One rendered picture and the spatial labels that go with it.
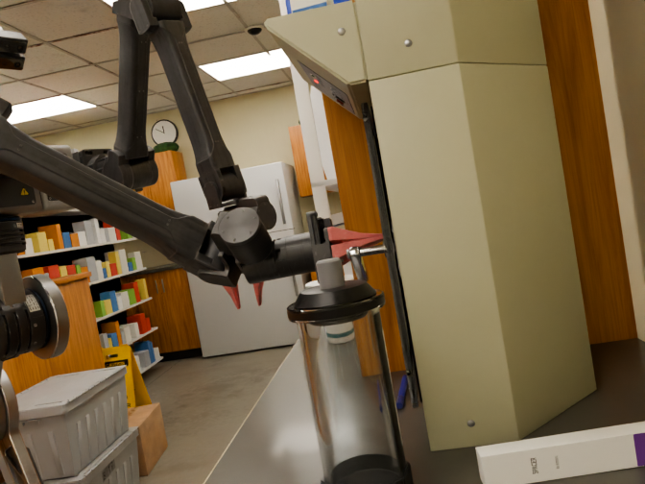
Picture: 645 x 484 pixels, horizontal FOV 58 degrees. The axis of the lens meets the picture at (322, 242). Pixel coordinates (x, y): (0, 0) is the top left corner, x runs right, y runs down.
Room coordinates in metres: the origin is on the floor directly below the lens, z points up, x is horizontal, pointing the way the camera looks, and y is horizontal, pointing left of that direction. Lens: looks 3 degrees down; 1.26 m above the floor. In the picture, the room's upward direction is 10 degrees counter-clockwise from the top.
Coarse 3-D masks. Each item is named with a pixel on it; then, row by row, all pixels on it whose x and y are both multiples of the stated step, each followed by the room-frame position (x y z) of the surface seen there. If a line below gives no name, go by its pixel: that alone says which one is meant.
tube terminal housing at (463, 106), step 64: (384, 0) 0.72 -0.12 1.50; (448, 0) 0.71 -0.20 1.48; (512, 0) 0.79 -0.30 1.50; (384, 64) 0.72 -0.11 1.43; (448, 64) 0.72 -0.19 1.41; (512, 64) 0.78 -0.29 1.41; (384, 128) 0.72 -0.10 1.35; (448, 128) 0.71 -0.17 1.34; (512, 128) 0.77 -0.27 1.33; (448, 192) 0.72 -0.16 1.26; (512, 192) 0.75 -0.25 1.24; (448, 256) 0.72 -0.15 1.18; (512, 256) 0.74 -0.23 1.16; (576, 256) 0.83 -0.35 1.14; (448, 320) 0.72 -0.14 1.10; (512, 320) 0.73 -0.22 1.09; (576, 320) 0.82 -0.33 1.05; (448, 384) 0.72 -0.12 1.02; (512, 384) 0.71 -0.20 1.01; (576, 384) 0.80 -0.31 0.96; (448, 448) 0.72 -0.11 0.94
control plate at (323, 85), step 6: (306, 66) 0.83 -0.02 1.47; (306, 72) 0.90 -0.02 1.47; (312, 72) 0.85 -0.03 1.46; (312, 78) 0.92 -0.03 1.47; (318, 78) 0.87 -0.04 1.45; (318, 84) 0.94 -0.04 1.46; (324, 84) 0.88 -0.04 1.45; (330, 84) 0.83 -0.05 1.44; (324, 90) 0.97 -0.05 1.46; (330, 90) 0.91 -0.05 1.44; (336, 90) 0.86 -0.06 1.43; (330, 96) 1.00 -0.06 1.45; (342, 96) 0.88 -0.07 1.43; (348, 102) 0.90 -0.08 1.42; (348, 108) 0.98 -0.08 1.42
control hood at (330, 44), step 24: (264, 24) 0.74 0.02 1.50; (288, 24) 0.74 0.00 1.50; (312, 24) 0.73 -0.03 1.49; (336, 24) 0.73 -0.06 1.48; (288, 48) 0.78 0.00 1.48; (312, 48) 0.73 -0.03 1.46; (336, 48) 0.73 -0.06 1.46; (360, 48) 0.73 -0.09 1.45; (336, 72) 0.73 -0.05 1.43; (360, 72) 0.73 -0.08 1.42; (360, 96) 0.82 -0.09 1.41
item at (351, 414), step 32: (320, 320) 0.59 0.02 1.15; (352, 320) 0.60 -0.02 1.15; (320, 352) 0.60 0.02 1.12; (352, 352) 0.60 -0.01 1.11; (320, 384) 0.61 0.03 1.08; (352, 384) 0.59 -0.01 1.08; (384, 384) 0.61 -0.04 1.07; (320, 416) 0.61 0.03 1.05; (352, 416) 0.59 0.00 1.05; (384, 416) 0.61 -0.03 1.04; (320, 448) 0.63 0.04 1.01; (352, 448) 0.60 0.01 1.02; (384, 448) 0.60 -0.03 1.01; (352, 480) 0.60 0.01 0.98; (384, 480) 0.60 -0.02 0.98
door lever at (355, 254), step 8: (352, 248) 0.78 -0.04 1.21; (360, 248) 0.78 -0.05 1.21; (368, 248) 0.78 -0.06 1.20; (376, 248) 0.78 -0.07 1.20; (384, 248) 0.77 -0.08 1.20; (352, 256) 0.78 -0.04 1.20; (360, 256) 0.78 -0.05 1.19; (352, 264) 0.80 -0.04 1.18; (360, 264) 0.80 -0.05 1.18; (360, 272) 0.82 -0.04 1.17; (368, 280) 0.85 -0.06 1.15
